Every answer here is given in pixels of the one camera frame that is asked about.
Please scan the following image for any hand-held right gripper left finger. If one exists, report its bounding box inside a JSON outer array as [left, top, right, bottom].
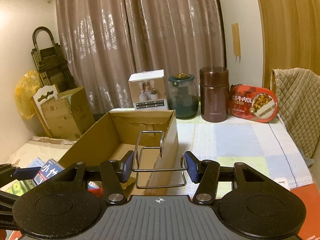
[[50, 150, 137, 205]]

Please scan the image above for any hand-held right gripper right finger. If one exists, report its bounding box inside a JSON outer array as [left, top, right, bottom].
[[184, 151, 270, 205]]

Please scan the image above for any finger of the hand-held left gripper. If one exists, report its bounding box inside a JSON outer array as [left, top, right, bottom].
[[0, 190, 19, 207], [0, 164, 42, 182]]

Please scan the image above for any metal wire rack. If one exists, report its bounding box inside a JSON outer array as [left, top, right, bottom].
[[132, 131, 188, 188]]

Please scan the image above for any green printed box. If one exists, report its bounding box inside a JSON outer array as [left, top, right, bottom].
[[5, 180, 29, 197]]

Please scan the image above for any blue milk carton box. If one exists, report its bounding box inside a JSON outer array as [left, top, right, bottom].
[[26, 158, 64, 187]]

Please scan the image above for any cream blanket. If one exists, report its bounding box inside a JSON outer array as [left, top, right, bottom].
[[0, 136, 77, 173]]

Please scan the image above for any pastel checkered tablecloth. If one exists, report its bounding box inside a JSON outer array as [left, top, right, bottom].
[[110, 107, 313, 196]]

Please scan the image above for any large printed cardboard box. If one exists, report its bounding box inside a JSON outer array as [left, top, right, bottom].
[[40, 87, 95, 140]]

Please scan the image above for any glass jar with green lid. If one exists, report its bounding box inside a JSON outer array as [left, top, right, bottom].
[[168, 72, 199, 120]]

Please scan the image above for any brown thermos food jar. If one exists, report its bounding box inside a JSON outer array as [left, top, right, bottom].
[[199, 66, 230, 123]]

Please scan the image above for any white product box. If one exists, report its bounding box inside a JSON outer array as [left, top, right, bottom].
[[128, 69, 168, 111]]

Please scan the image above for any white carved chair back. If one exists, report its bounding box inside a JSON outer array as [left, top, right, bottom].
[[32, 85, 59, 138]]

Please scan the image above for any yellow plastic bag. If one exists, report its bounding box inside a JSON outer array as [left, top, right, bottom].
[[14, 70, 42, 120]]

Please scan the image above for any red instant meal box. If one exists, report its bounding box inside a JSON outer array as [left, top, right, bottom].
[[229, 84, 279, 123]]

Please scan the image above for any small white device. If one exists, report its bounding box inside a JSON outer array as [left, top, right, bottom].
[[274, 177, 291, 191]]

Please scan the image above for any dark folding rack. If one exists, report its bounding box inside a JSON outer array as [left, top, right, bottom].
[[31, 27, 77, 92]]

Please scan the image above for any beige quilted chair cover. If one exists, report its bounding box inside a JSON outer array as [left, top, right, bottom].
[[271, 67, 320, 167]]

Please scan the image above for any brown patterned curtain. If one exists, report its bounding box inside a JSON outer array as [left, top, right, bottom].
[[55, 0, 225, 115]]

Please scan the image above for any wooden door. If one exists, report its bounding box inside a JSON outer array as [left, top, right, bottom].
[[254, 0, 320, 90]]

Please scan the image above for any wooden wall stick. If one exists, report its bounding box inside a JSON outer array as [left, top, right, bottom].
[[235, 23, 242, 63], [231, 24, 237, 62]]

